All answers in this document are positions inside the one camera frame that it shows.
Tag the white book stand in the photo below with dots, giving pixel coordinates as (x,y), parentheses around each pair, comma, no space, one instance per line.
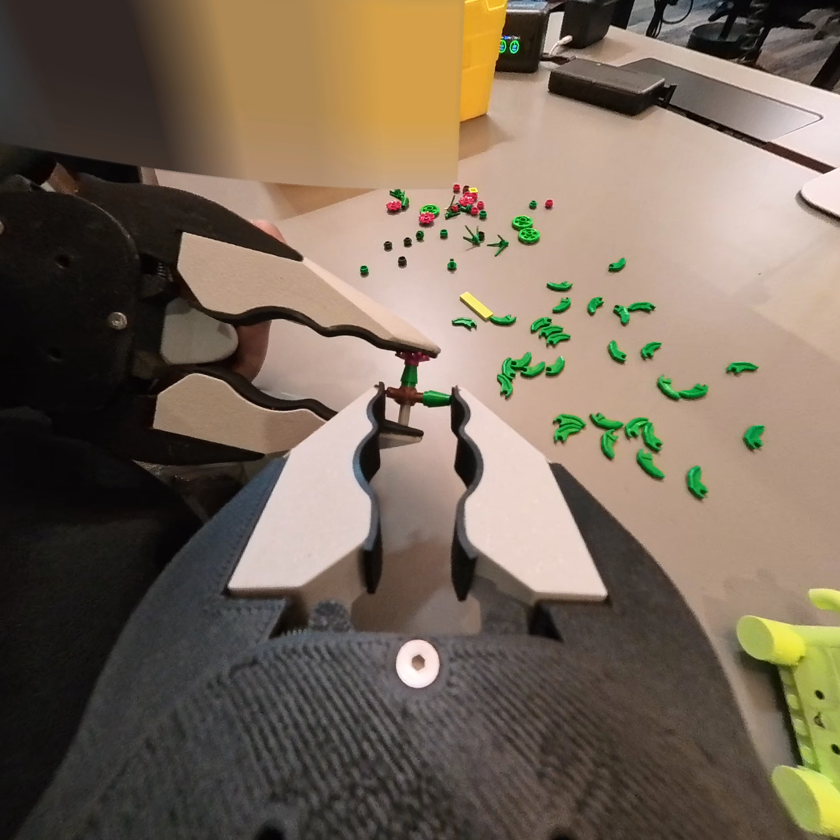
(823,193)

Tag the lime green toy cart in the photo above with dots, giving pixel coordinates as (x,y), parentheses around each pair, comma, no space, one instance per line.
(814,695)

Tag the person's left hand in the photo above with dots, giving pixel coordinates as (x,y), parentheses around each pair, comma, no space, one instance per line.
(253,348)

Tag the dark grey desk cover panel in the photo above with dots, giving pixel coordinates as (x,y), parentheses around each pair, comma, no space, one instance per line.
(741,98)

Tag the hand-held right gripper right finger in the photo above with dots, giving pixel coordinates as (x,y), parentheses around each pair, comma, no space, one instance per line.
(531,531)

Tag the group of pink round studs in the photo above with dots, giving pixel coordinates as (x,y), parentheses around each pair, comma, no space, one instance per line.
(550,203)

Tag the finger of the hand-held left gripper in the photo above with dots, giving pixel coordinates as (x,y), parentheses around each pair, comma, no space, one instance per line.
(295,289)
(216,413)

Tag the black charger box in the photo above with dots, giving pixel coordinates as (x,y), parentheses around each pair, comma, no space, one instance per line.
(590,19)

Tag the toy flower stem assembly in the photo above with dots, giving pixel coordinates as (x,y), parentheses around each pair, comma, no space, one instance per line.
(409,375)

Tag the yellow flat toy tile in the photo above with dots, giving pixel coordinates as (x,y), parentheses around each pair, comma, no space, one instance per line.
(476,305)

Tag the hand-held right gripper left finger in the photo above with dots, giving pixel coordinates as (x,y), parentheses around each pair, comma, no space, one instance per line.
(302,525)

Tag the yellow plastic bin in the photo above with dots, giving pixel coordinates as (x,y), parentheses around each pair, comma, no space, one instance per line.
(479,59)

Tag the black power bank green display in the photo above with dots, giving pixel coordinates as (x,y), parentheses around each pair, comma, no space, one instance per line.
(528,26)

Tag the black power adapter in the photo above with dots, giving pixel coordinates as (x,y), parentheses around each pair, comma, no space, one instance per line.
(604,82)

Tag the scattered green leaf pieces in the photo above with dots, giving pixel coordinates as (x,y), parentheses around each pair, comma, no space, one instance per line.
(649,464)

